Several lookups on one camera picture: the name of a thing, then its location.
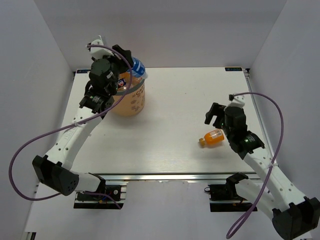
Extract clear bottle with blue label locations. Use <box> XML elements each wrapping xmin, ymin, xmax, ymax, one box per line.
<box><xmin>132</xmin><ymin>57</ymin><xmax>148</xmax><ymax>85</ymax></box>

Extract orange juice bottle with barcode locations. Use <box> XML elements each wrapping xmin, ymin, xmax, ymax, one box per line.
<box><xmin>198</xmin><ymin>129</ymin><xmax>225</xmax><ymax>148</ymax></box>

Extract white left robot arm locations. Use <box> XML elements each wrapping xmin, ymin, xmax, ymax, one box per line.
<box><xmin>32</xmin><ymin>45</ymin><xmax>134</xmax><ymax>200</ymax></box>

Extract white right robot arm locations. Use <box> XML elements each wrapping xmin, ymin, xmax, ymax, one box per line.
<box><xmin>204</xmin><ymin>102</ymin><xmax>320</xmax><ymax>240</ymax></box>

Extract blue label bottle inside bin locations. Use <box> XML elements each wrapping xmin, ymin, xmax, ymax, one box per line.
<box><xmin>117</xmin><ymin>78</ymin><xmax>127</xmax><ymax>89</ymax></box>

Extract orange cylindrical bin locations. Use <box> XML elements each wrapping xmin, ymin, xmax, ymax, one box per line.
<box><xmin>111</xmin><ymin>72</ymin><xmax>145</xmax><ymax>117</ymax></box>

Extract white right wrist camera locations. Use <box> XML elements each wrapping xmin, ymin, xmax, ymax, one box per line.
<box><xmin>227</xmin><ymin>94</ymin><xmax>245</xmax><ymax>109</ymax></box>

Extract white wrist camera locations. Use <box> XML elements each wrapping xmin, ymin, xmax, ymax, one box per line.
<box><xmin>227</xmin><ymin>94</ymin><xmax>245</xmax><ymax>109</ymax></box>
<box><xmin>86</xmin><ymin>35</ymin><xmax>114</xmax><ymax>61</ymax></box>

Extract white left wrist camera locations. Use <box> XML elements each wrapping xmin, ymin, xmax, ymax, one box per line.
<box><xmin>86</xmin><ymin>35</ymin><xmax>114</xmax><ymax>61</ymax></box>

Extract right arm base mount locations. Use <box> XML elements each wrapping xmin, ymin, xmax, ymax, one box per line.
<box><xmin>204</xmin><ymin>172</ymin><xmax>252</xmax><ymax>213</ymax></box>

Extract aluminium table front rail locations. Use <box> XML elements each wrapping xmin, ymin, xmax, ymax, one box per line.
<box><xmin>46</xmin><ymin>172</ymin><xmax>263</xmax><ymax>182</ymax></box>

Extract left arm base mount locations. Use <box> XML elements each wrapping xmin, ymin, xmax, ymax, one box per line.
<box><xmin>73</xmin><ymin>180</ymin><xmax>127</xmax><ymax>210</ymax></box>

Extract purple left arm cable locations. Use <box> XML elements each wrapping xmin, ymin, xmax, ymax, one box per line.
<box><xmin>8</xmin><ymin>44</ymin><xmax>134</xmax><ymax>210</ymax></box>

